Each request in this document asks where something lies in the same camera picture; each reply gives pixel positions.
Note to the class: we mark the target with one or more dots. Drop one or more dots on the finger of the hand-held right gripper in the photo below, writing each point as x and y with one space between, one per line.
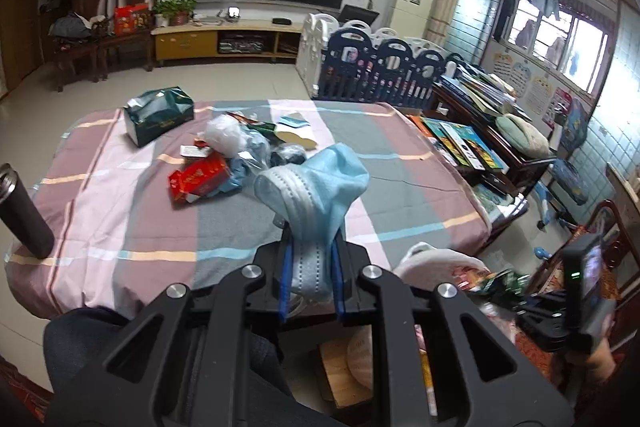
542 324

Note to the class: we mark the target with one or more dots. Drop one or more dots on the orange picture book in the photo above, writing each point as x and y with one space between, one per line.
422 129

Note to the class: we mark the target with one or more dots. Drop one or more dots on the small red white sachet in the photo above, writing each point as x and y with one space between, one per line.
196 150

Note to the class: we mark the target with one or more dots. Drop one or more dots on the cream paper packet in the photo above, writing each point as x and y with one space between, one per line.
297 138

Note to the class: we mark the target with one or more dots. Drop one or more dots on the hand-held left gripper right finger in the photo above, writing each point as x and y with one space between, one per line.
340 297

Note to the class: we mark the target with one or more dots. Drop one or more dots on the low dark wooden table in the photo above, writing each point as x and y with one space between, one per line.
500 202

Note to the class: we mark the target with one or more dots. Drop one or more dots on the small blue packet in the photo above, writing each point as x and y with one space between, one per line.
294 121

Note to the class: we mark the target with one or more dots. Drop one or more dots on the green crumpled snack packet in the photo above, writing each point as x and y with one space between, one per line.
505 287

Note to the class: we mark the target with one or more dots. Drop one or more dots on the black audio receiver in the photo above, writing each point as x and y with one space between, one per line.
242 42

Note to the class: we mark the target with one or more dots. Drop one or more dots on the dark bag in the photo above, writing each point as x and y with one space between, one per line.
70 27

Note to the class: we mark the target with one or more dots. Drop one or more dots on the wooden door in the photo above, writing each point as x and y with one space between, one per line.
20 32

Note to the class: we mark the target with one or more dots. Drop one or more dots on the striped tablecloth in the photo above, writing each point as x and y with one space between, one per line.
125 207

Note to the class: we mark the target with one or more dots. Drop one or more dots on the hanging dark garment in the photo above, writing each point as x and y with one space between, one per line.
509 2

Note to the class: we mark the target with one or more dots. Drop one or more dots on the black laptop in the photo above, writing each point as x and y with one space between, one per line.
357 14

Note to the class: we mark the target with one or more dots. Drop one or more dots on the green picture book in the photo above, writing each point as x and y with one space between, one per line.
445 139

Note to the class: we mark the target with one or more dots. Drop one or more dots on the wooden stool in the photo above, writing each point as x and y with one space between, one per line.
340 377

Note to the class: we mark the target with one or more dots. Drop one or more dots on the red gift box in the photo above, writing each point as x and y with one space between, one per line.
131 19

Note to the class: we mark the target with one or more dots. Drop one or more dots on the blue picture book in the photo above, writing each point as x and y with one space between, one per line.
482 149

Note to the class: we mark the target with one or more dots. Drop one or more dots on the green potted plant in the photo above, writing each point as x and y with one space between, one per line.
175 9

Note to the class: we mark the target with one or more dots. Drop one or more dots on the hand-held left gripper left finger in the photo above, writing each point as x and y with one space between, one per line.
285 292

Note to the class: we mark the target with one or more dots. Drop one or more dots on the dark blue baby fence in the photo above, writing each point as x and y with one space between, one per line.
395 67

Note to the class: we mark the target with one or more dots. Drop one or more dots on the tall dark wooden table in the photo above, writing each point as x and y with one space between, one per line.
525 167

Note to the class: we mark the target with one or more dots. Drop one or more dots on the clear blue plastic bag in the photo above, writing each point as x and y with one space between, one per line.
250 157

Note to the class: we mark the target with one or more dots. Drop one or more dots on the wooden sofa frame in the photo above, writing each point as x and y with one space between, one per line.
600 212

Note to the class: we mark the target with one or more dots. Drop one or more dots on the blue child chair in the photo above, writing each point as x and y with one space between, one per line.
572 127

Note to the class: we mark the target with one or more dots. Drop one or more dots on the yellow wooden television cabinet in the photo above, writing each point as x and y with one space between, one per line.
185 44

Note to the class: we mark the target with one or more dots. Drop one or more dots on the white plastic trash bag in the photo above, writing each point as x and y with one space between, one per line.
430 262

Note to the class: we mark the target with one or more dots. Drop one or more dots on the pile of books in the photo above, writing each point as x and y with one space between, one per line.
480 87

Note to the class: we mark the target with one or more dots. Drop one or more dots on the blue face mask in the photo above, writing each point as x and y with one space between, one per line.
325 177

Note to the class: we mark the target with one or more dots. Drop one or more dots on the red snack packet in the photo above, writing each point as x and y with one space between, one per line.
200 177

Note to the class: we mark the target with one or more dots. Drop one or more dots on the crumpled white plastic bag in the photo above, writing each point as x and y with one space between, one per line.
225 134

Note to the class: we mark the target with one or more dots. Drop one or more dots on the dark green snack packet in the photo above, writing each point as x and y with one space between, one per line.
262 129

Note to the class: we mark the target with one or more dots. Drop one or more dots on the white baby fence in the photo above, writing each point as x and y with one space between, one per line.
310 47

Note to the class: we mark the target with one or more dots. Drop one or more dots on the black set-top box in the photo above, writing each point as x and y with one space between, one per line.
281 21

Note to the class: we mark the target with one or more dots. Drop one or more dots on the black round object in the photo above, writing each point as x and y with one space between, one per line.
290 154

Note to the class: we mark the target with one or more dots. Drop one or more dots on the grey green cushion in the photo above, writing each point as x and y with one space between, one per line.
522 134

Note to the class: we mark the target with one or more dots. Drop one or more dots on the small blue toy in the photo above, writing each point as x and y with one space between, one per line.
542 253

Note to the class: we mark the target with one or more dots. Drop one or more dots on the green tissue box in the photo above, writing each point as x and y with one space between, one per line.
157 117

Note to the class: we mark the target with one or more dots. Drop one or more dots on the person's right hand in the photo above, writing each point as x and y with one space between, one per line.
592 364

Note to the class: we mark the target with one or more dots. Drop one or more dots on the black thermos bottle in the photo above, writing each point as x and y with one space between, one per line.
25 217

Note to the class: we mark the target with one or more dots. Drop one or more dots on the wall chart poster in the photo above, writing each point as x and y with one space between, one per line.
562 107
539 94
520 79
503 66

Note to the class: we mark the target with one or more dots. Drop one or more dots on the red gold patterned seat cushion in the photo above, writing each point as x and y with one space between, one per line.
540 357

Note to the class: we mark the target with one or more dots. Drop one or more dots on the window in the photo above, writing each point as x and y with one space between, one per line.
585 42

